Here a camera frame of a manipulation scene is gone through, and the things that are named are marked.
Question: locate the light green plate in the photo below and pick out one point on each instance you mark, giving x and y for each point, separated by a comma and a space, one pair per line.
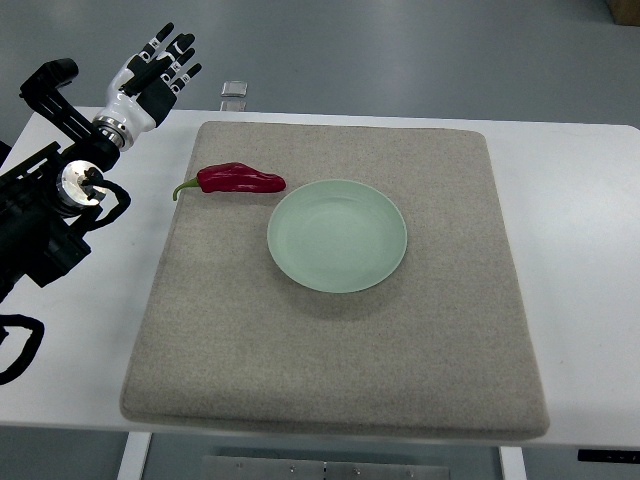
337, 236

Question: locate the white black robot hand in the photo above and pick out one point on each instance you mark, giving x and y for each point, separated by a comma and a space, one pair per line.
145, 90

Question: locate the white table leg left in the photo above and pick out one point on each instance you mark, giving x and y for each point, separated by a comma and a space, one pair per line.
134, 456

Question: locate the white table leg right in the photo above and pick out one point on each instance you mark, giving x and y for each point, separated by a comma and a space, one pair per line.
512, 463

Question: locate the clear plastic bracket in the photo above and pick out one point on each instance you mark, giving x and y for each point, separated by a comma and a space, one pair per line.
233, 95

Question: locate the white table leg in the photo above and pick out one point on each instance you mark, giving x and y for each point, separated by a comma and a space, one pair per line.
512, 463
134, 456

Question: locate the beige felt mat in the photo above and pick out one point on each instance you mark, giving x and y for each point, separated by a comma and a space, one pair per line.
439, 349

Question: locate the red pepper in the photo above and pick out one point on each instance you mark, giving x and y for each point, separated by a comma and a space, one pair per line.
232, 177

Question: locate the cardboard box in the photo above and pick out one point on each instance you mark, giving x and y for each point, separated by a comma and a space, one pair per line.
625, 12

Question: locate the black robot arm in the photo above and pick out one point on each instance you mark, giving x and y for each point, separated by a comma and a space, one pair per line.
53, 198

